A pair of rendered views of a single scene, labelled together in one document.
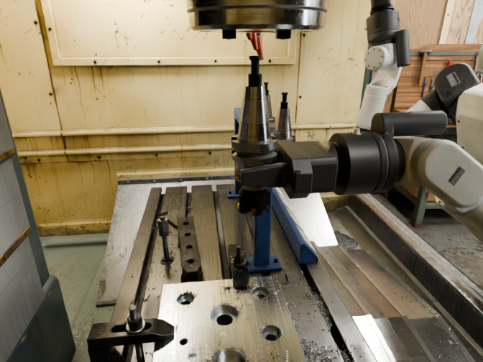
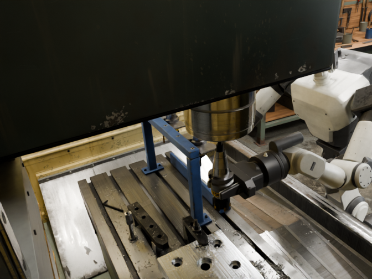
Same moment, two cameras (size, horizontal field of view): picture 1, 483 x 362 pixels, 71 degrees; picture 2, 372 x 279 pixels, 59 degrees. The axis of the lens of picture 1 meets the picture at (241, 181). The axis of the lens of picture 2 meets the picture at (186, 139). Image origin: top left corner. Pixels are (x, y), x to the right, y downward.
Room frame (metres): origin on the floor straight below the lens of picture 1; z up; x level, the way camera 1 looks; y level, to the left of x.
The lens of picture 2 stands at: (-0.18, 0.28, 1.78)
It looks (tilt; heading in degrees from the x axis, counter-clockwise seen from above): 28 degrees down; 341
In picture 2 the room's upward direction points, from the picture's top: 5 degrees counter-clockwise
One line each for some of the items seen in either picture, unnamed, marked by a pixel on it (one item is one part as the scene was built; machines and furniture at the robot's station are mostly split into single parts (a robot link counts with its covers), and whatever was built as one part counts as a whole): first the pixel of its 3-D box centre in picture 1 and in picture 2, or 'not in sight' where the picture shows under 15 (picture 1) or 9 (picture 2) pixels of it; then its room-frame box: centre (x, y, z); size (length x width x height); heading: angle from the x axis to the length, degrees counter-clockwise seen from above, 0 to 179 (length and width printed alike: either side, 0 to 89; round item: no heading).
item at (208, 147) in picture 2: not in sight; (206, 148); (0.73, -0.10, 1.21); 0.07 x 0.05 x 0.01; 97
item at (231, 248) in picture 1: (238, 274); (196, 235); (0.59, 0.01, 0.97); 0.13 x 0.03 x 0.15; 7
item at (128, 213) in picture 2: (164, 238); (130, 225); (0.74, 0.20, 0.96); 0.03 x 0.03 x 0.13
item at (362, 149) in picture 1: (323, 163); (252, 173); (0.45, -0.12, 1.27); 0.13 x 0.12 x 0.10; 7
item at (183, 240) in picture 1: (188, 251); (148, 228); (0.74, 0.14, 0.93); 0.26 x 0.05 x 0.06; 12
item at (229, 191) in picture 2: (264, 177); (231, 192); (0.40, -0.03, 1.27); 0.06 x 0.02 x 0.03; 97
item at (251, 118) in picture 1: (254, 113); (220, 161); (0.43, -0.02, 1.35); 0.04 x 0.04 x 0.07
